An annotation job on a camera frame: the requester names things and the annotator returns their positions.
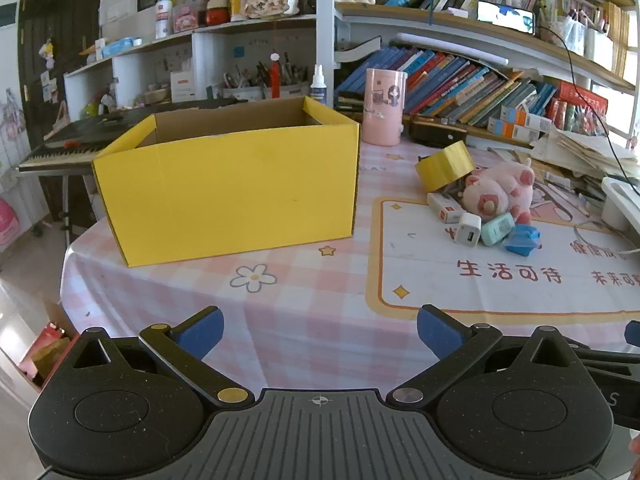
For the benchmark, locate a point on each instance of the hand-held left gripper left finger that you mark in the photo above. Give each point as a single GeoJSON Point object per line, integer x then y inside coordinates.
{"type": "Point", "coordinates": [200, 332]}

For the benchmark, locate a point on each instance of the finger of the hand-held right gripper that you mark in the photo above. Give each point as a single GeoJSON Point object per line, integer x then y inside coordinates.
{"type": "Point", "coordinates": [622, 405]}
{"type": "Point", "coordinates": [633, 334]}

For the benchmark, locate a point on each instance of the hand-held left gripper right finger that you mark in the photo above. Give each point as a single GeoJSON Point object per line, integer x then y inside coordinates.
{"type": "Point", "coordinates": [440, 332]}

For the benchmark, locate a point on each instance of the white charger plug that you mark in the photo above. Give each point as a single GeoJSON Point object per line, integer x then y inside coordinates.
{"type": "Point", "coordinates": [469, 230]}

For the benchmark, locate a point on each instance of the teal power bank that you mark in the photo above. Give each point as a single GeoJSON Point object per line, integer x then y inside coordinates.
{"type": "Point", "coordinates": [497, 229]}

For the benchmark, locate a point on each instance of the blue plastic toy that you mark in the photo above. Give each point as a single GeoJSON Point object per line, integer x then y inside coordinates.
{"type": "Point", "coordinates": [522, 241]}

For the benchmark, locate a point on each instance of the yellow cardboard box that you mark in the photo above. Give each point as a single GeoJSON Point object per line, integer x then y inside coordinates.
{"type": "Point", "coordinates": [225, 200]}

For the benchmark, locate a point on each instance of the pink pig plush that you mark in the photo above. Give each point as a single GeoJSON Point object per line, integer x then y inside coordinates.
{"type": "Point", "coordinates": [492, 192]}

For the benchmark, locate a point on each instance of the white rectangular charger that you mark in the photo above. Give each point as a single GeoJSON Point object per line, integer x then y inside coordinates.
{"type": "Point", "coordinates": [445, 206]}

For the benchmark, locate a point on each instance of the white plastic device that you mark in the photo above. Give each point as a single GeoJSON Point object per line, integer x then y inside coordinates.
{"type": "Point", "coordinates": [622, 205]}

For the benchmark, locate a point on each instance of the red carton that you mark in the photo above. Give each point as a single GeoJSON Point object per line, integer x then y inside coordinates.
{"type": "Point", "coordinates": [45, 355]}

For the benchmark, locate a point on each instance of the yellow tape roll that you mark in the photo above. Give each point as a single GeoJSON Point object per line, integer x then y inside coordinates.
{"type": "Point", "coordinates": [440, 170]}

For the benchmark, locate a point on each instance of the pile of papers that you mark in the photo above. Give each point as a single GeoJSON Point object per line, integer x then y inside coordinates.
{"type": "Point", "coordinates": [575, 155]}

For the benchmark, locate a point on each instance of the black wooden box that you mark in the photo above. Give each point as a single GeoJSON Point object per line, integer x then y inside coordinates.
{"type": "Point", "coordinates": [437, 134]}

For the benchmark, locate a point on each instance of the orange white carton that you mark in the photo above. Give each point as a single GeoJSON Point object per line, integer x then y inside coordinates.
{"type": "Point", "coordinates": [520, 125]}

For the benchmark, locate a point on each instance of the pink backpack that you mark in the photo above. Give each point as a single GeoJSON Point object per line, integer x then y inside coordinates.
{"type": "Point", "coordinates": [6, 222]}

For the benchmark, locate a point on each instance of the pink cartoon tumbler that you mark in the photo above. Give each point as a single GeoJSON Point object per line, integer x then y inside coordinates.
{"type": "Point", "coordinates": [382, 110]}

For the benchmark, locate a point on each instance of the black keyboard piano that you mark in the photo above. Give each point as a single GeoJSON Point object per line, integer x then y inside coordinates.
{"type": "Point", "coordinates": [75, 132]}

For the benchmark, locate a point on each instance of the red book box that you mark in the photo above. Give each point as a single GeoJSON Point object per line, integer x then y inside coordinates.
{"type": "Point", "coordinates": [582, 96]}

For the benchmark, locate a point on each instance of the white pen holder with pens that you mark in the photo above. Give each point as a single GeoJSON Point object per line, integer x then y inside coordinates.
{"type": "Point", "coordinates": [292, 91]}
{"type": "Point", "coordinates": [242, 92]}

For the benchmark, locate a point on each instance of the white box with red label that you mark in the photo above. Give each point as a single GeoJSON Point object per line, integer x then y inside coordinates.
{"type": "Point", "coordinates": [182, 87]}

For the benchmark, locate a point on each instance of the white spray bottle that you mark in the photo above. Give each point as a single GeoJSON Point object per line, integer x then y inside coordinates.
{"type": "Point", "coordinates": [318, 91]}

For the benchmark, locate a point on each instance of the white cubby shelf unit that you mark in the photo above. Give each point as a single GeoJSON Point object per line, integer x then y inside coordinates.
{"type": "Point", "coordinates": [130, 67]}

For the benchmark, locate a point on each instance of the white stationery holder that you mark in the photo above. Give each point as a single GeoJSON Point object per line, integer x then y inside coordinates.
{"type": "Point", "coordinates": [595, 42]}

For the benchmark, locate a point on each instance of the blue tissue pack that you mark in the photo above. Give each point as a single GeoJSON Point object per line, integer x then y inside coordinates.
{"type": "Point", "coordinates": [121, 46]}

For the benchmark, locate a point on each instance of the pink box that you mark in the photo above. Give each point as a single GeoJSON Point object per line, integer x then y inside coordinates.
{"type": "Point", "coordinates": [185, 19]}

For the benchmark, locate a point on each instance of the white bottle with blue cap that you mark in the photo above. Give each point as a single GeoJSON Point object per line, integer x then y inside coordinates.
{"type": "Point", "coordinates": [163, 17]}

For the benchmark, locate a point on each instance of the small plush on door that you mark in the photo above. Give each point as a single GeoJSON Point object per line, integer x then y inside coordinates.
{"type": "Point", "coordinates": [47, 54]}

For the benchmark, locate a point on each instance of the red round doll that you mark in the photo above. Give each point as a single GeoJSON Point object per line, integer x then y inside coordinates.
{"type": "Point", "coordinates": [215, 10]}

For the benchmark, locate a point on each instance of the smartphone with lit screen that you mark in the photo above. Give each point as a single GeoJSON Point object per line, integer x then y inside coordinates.
{"type": "Point", "coordinates": [505, 16]}

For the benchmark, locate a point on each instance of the dark wooden door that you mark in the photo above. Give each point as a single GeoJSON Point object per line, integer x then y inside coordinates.
{"type": "Point", "coordinates": [60, 35]}

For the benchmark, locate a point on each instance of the yellow white bottle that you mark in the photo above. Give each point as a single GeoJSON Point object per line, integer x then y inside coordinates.
{"type": "Point", "coordinates": [237, 5]}

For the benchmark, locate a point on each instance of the white wooden bookshelf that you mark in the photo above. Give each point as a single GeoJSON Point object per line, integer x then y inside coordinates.
{"type": "Point", "coordinates": [325, 10]}

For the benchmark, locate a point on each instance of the dark green wall panel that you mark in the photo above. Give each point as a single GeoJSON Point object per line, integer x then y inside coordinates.
{"type": "Point", "coordinates": [7, 15]}

